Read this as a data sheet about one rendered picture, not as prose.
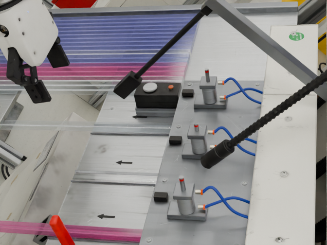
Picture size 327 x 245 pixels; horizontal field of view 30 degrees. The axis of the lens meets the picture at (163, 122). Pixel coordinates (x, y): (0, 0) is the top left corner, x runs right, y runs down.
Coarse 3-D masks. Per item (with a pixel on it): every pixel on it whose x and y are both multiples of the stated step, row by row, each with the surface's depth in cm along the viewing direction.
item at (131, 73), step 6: (132, 72) 89; (126, 78) 89; (132, 78) 89; (120, 84) 90; (126, 84) 90; (132, 84) 89; (138, 84) 89; (114, 90) 91; (120, 90) 91; (126, 90) 91; (132, 90) 90; (120, 96) 92; (126, 96) 91
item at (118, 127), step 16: (0, 128) 107; (16, 128) 107; (32, 128) 106; (48, 128) 105; (64, 128) 104; (80, 128) 103; (96, 128) 103; (112, 128) 102; (128, 128) 101; (144, 128) 100; (160, 128) 100
